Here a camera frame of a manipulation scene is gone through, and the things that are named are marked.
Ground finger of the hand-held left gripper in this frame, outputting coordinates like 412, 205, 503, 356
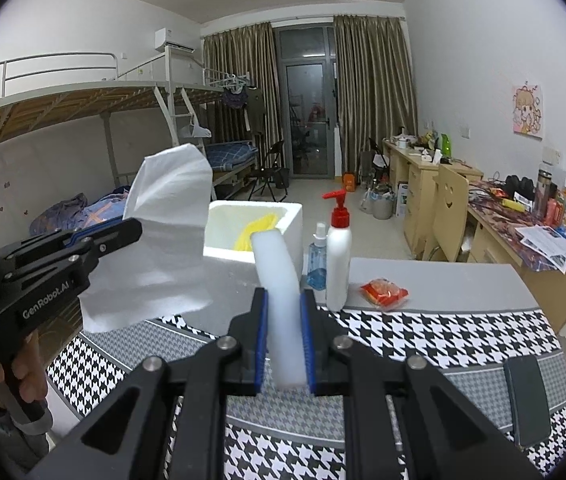
30, 222, 128, 243
0, 218, 144, 286

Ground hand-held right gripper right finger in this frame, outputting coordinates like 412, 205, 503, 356
300, 287, 529, 480

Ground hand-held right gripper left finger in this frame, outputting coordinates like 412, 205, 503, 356
48, 287, 269, 480

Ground white foam strip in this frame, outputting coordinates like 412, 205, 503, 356
250, 230, 309, 390

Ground white tissue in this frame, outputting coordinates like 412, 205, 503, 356
79, 143, 214, 335

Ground yellow foam net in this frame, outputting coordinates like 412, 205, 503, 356
233, 214, 280, 252

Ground white foam box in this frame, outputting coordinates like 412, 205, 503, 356
183, 200, 305, 337

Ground person's left hand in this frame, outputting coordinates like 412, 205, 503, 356
0, 332, 50, 421

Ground blue patterned quilt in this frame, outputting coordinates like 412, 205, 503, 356
30, 187, 134, 236

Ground blue spray bottle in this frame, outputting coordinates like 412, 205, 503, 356
305, 222, 329, 291

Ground white pump bottle red cap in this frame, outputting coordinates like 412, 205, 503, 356
322, 190, 353, 311

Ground red snack packet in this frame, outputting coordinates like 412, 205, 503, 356
359, 277, 410, 311

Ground houndstooth tablecloth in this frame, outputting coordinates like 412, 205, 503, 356
45, 305, 566, 480

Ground white metal bunk bed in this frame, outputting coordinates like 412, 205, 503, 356
0, 50, 214, 241
203, 67, 264, 201

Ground white plastic bag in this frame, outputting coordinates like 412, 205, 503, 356
185, 112, 212, 138

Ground white blue carton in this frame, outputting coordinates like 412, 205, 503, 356
395, 182, 412, 218

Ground wooden desk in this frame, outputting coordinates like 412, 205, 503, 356
382, 139, 485, 261
466, 187, 566, 333

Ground dark hanging clothes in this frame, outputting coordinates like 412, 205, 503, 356
220, 82, 266, 136

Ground wooden chair smiley cutout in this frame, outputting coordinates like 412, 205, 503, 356
420, 162, 470, 263

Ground white air conditioner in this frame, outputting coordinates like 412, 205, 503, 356
155, 27, 196, 53

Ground brown curtain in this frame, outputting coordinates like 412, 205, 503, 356
333, 14, 418, 181
202, 21, 286, 171

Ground pile of desk clutter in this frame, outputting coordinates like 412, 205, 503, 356
388, 130, 441, 161

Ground black smartphone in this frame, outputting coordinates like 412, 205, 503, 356
503, 355, 551, 448

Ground glass balcony door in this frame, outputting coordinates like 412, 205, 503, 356
273, 25, 339, 178

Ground printed paper sheets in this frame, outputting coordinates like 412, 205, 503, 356
513, 224, 566, 273

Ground black pouch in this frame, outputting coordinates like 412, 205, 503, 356
504, 175, 536, 201

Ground dark thermos flask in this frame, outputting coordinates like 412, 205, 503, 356
536, 169, 553, 221

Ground cartoon wall poster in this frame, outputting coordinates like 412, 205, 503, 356
512, 80, 546, 139

